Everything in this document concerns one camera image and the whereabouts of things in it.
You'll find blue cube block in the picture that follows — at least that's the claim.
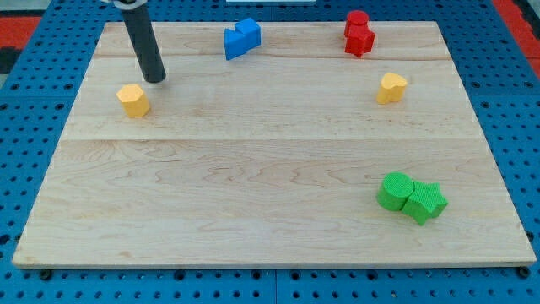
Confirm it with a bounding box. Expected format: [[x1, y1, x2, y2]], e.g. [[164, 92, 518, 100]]
[[235, 18, 262, 49]]

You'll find light wooden board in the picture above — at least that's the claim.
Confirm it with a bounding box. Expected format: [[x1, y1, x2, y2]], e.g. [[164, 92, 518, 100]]
[[13, 21, 537, 269]]

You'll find blue triangle block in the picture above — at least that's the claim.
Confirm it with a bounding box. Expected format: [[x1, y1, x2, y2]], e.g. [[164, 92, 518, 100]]
[[224, 29, 247, 61]]

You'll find green cylinder block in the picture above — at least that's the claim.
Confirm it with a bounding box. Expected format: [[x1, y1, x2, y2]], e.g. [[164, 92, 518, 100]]
[[376, 171, 414, 211]]

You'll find yellow heart block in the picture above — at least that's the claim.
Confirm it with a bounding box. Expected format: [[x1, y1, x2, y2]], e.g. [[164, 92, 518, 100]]
[[376, 73, 408, 104]]

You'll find yellow hexagon block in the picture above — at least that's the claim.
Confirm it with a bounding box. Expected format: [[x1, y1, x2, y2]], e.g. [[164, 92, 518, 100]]
[[116, 84, 150, 118]]

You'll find red star block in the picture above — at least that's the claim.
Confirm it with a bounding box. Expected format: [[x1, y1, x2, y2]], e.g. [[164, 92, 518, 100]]
[[344, 25, 375, 57]]

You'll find red cylinder block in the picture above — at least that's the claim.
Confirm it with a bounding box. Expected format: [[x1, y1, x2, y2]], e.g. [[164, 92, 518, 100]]
[[343, 10, 370, 37]]

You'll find green star block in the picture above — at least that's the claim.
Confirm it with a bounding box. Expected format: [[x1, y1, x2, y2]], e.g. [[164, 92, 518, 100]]
[[402, 181, 448, 225]]

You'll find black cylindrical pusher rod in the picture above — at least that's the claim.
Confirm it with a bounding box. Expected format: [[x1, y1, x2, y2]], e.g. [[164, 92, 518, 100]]
[[119, 0, 166, 84]]

